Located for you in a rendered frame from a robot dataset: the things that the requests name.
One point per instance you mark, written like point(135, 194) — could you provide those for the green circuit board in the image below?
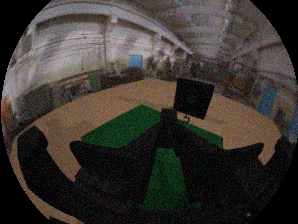
point(166, 188)

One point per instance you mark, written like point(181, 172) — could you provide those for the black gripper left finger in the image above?
point(133, 162)

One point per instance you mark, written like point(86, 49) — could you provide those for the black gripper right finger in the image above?
point(205, 164)

